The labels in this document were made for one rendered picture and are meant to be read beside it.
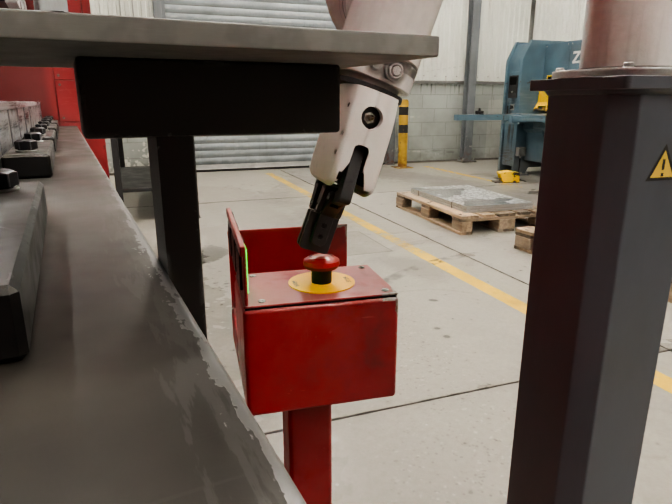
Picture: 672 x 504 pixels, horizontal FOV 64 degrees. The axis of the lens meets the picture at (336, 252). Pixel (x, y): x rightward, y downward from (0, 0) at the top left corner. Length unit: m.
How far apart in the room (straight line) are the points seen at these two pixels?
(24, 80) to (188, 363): 2.30
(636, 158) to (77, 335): 0.70
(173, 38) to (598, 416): 0.80
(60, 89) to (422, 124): 7.21
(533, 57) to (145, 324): 7.72
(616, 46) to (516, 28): 9.26
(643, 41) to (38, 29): 0.73
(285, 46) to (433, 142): 8.98
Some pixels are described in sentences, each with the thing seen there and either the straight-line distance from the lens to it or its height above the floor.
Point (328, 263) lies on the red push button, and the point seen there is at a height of 0.81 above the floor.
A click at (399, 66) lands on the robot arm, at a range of 0.53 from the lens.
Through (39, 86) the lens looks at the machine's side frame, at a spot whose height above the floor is 1.03.
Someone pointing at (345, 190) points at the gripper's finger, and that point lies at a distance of 0.51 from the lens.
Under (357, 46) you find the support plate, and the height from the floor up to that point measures 0.99.
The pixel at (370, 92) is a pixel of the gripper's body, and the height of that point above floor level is 0.98.
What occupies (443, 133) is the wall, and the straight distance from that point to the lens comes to 9.30.
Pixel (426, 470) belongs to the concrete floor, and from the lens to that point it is 1.60.
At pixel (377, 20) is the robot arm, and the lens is 0.53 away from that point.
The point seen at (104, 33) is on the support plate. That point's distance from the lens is 0.24.
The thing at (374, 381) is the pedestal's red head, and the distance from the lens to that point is 0.59.
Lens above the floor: 0.97
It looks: 16 degrees down
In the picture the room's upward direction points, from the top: straight up
